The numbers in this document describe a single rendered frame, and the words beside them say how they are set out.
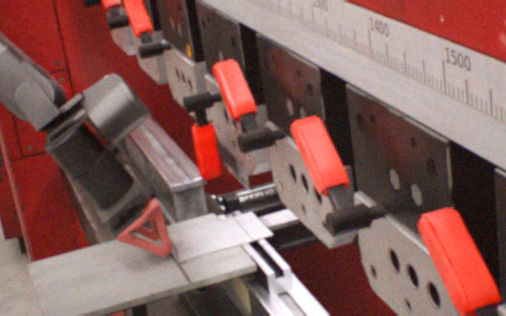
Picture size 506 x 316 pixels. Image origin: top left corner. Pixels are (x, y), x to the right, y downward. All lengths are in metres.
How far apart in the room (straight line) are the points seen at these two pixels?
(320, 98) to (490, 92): 0.26
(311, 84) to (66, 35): 1.30
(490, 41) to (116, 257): 0.85
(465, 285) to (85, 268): 0.82
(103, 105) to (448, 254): 0.71
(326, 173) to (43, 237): 1.50
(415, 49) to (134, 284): 0.70
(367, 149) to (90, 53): 1.40
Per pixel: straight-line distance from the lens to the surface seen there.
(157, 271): 1.25
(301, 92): 0.82
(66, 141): 1.20
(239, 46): 0.97
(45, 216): 2.16
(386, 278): 0.75
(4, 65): 1.22
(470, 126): 0.58
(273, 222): 1.32
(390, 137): 0.68
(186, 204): 1.62
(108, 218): 1.21
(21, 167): 2.11
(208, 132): 1.07
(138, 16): 1.28
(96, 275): 1.28
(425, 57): 0.61
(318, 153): 0.72
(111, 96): 1.20
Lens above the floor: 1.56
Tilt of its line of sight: 21 degrees down
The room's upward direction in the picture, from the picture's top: 9 degrees counter-clockwise
